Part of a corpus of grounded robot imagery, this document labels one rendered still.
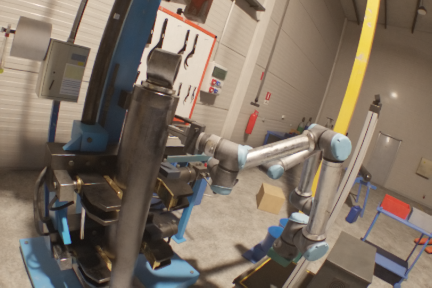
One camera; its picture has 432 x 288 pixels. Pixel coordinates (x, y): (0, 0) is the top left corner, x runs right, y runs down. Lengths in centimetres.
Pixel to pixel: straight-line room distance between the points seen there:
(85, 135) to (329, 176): 119
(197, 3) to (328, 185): 112
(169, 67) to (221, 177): 49
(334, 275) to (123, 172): 133
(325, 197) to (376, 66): 1085
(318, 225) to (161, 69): 108
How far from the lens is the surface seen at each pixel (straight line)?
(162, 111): 100
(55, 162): 118
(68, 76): 173
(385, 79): 1173
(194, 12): 125
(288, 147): 118
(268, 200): 377
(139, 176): 108
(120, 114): 147
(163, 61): 101
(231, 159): 93
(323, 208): 128
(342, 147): 116
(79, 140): 123
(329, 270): 160
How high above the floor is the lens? 156
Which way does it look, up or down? 9 degrees down
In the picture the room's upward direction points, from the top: 18 degrees clockwise
